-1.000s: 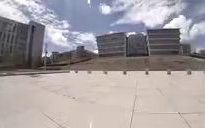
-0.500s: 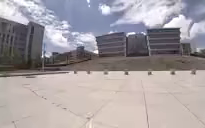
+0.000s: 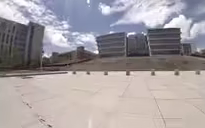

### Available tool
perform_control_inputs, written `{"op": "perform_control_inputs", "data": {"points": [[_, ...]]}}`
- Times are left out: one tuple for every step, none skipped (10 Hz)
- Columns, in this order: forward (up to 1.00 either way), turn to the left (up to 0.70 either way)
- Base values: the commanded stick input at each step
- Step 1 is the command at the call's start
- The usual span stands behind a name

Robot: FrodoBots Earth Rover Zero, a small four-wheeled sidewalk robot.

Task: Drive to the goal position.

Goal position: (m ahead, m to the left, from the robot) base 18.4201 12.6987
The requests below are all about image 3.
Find low dark kerb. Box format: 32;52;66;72
0;70;69;79

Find large grey building, tall windows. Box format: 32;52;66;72
0;13;46;70

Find dark grey building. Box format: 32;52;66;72
125;32;150;57

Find wide grey banded building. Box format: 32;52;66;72
146;27;183;57

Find row of short bollards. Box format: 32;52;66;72
71;68;202;77

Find small distant building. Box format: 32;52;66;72
181;42;193;56

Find wide grey stone steps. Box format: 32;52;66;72
39;54;205;72

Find low distant building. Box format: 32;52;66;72
42;45;98;65

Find pale concrete slab plaza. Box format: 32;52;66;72
0;70;205;128

